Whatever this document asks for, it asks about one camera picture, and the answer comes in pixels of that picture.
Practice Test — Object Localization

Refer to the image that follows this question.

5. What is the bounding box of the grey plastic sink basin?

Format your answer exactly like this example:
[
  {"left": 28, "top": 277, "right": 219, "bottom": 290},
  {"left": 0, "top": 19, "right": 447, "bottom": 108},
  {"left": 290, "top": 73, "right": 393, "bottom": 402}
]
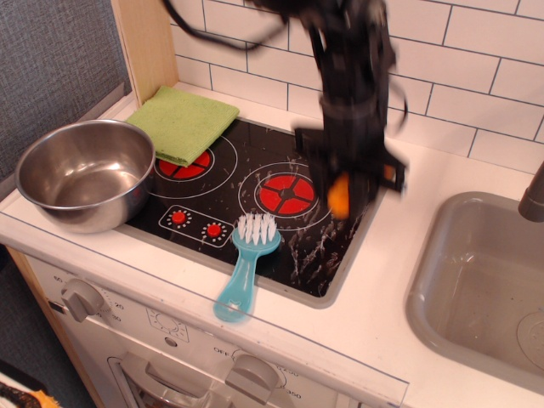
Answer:
[{"left": 406, "top": 191, "right": 543, "bottom": 394}]

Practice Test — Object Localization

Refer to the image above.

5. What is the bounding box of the orange plush toy fish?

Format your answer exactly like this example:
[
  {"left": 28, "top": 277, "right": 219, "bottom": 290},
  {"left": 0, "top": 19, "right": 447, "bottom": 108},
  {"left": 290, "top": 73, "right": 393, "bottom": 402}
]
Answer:
[{"left": 326, "top": 165, "right": 395, "bottom": 221}]

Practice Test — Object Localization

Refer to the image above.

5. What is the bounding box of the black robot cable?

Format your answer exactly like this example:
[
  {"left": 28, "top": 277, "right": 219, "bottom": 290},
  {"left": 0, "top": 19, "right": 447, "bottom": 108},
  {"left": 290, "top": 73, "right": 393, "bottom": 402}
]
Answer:
[{"left": 163, "top": 0, "right": 288, "bottom": 52}]

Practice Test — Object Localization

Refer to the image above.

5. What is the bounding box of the orange object bottom left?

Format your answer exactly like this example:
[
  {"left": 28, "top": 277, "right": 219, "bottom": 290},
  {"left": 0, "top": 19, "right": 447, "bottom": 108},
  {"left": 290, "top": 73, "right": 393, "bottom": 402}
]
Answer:
[{"left": 29, "top": 390, "right": 60, "bottom": 408}]

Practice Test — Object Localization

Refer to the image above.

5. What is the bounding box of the grey left oven knob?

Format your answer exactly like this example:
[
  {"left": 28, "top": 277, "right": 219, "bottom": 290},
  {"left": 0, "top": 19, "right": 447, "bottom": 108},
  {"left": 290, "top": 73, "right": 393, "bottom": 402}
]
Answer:
[{"left": 60, "top": 279, "right": 105, "bottom": 322}]

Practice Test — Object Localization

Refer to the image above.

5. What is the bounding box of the black toy stovetop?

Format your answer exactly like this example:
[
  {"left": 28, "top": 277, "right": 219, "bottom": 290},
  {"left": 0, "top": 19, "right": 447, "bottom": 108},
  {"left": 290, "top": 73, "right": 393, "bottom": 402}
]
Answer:
[{"left": 122, "top": 120, "right": 379, "bottom": 309}]

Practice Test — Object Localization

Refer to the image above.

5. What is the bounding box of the blue dish brush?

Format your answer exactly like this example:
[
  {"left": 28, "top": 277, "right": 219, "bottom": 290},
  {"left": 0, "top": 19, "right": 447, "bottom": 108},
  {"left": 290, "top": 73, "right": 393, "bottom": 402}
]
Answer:
[{"left": 213, "top": 212, "right": 281, "bottom": 322}]

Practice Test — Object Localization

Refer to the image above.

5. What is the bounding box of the grey right oven knob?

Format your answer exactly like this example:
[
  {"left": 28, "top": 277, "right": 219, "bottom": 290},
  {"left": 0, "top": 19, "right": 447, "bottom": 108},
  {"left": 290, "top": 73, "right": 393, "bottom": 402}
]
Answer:
[{"left": 224, "top": 354, "right": 280, "bottom": 405}]

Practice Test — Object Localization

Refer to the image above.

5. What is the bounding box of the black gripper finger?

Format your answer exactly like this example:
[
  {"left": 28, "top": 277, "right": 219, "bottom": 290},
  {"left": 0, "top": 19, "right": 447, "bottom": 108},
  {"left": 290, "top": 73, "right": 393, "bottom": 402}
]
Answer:
[
  {"left": 348, "top": 173, "right": 379, "bottom": 219},
  {"left": 309, "top": 159, "right": 340, "bottom": 202}
]

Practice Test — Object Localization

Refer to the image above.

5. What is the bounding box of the grey oven door handle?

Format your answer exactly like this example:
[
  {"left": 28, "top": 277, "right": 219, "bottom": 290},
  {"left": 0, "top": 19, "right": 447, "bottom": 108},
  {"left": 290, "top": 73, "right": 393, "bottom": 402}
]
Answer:
[{"left": 117, "top": 353, "right": 235, "bottom": 407}]

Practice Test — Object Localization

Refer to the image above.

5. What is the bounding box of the green folded cloth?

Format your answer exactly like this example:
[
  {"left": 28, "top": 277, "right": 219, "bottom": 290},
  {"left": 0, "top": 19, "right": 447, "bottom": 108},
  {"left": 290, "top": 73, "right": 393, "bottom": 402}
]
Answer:
[{"left": 127, "top": 86, "right": 239, "bottom": 167}]

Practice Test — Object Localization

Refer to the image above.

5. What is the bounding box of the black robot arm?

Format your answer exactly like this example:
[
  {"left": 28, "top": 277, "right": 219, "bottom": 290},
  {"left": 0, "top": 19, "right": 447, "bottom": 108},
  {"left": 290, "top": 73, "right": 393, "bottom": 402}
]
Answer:
[{"left": 254, "top": 1, "right": 406, "bottom": 220}]

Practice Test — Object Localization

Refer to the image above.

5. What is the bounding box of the grey faucet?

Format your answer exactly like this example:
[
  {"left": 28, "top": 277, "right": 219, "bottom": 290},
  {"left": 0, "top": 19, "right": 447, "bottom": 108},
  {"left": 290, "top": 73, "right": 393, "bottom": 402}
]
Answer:
[{"left": 518, "top": 162, "right": 544, "bottom": 223}]

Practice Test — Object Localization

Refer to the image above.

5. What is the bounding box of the grey oven knob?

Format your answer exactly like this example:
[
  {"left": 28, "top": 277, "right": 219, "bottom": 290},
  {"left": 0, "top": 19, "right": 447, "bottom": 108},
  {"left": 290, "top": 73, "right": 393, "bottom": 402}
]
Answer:
[
  {"left": 224, "top": 354, "right": 280, "bottom": 405},
  {"left": 60, "top": 279, "right": 105, "bottom": 322}
]

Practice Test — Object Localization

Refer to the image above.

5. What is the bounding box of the stainless steel pan bowl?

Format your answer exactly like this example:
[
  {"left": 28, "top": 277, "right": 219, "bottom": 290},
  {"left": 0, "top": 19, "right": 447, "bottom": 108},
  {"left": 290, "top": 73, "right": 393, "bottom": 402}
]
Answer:
[{"left": 14, "top": 119, "right": 156, "bottom": 234}]

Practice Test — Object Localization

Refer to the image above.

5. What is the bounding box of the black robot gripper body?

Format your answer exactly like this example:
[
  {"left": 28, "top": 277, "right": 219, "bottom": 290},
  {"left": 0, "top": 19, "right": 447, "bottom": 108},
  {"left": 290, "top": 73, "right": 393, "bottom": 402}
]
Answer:
[{"left": 295, "top": 95, "right": 406, "bottom": 192}]

